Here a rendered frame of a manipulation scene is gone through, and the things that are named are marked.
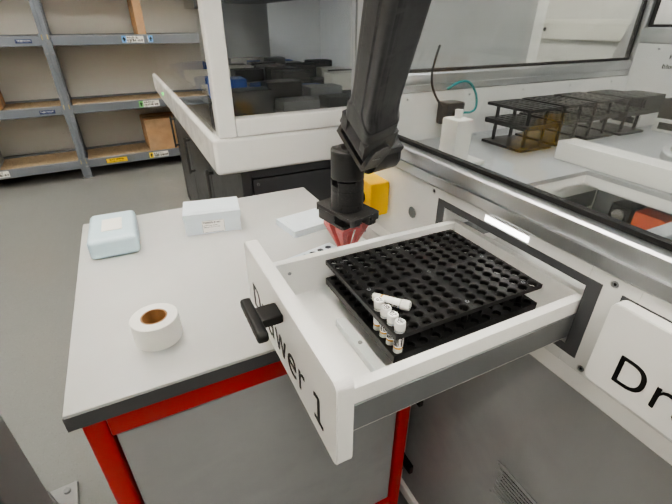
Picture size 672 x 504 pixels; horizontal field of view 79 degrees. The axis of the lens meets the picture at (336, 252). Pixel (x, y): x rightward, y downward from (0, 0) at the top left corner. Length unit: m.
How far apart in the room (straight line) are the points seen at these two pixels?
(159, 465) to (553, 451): 0.60
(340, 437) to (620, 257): 0.35
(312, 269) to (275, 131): 0.71
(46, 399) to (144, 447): 1.18
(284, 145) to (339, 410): 0.99
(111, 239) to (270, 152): 0.53
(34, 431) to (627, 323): 1.69
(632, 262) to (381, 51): 0.34
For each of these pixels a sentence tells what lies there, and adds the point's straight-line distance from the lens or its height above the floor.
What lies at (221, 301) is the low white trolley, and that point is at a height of 0.76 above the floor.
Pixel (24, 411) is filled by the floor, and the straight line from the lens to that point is 1.88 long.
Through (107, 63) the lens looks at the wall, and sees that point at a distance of 4.54.
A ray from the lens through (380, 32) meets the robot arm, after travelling 0.44.
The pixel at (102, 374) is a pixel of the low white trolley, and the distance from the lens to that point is 0.68.
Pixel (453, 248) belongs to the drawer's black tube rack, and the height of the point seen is 0.90.
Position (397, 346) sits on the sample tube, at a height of 0.88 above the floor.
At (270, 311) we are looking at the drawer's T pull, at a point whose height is 0.91.
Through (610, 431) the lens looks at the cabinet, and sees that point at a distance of 0.66.
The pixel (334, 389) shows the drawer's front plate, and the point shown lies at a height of 0.92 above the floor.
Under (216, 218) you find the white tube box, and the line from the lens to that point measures 0.98.
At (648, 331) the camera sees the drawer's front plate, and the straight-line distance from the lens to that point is 0.53.
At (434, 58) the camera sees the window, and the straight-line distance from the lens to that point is 0.74.
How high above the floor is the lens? 1.19
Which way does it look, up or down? 30 degrees down
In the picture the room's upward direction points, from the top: straight up
